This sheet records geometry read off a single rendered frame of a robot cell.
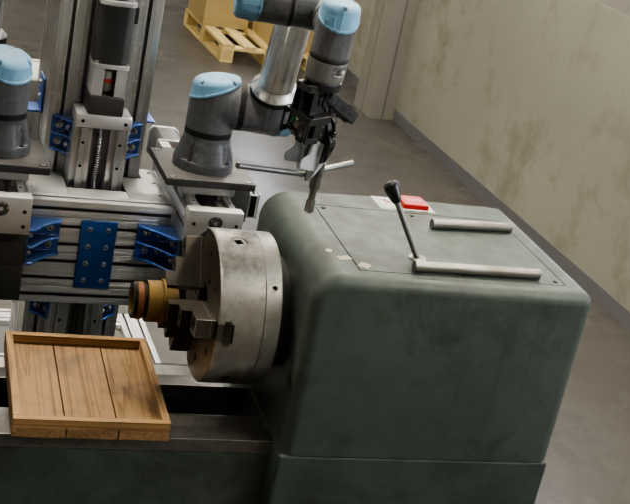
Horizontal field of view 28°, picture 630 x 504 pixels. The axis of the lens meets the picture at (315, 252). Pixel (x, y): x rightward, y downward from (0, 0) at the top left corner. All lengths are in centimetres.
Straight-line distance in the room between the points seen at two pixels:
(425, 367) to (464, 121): 515
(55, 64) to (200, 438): 106
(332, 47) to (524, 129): 466
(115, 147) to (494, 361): 112
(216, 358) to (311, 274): 25
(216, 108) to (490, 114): 440
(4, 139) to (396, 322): 105
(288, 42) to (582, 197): 366
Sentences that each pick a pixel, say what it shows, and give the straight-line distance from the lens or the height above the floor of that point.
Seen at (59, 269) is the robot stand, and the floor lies 89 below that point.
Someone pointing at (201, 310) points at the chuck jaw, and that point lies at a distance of 247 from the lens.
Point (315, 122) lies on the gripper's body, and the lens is 236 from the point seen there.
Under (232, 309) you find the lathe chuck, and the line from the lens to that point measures 241.
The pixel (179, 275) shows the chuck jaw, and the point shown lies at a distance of 254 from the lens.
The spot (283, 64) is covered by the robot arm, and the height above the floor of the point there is 147.
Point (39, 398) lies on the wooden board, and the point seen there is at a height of 88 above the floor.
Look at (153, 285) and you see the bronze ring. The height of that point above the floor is 112.
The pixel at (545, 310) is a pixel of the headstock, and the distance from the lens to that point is 255.
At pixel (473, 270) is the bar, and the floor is 127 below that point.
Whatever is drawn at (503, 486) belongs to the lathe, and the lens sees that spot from 273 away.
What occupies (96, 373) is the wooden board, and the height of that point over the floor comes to 88.
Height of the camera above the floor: 214
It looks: 21 degrees down
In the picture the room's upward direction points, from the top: 12 degrees clockwise
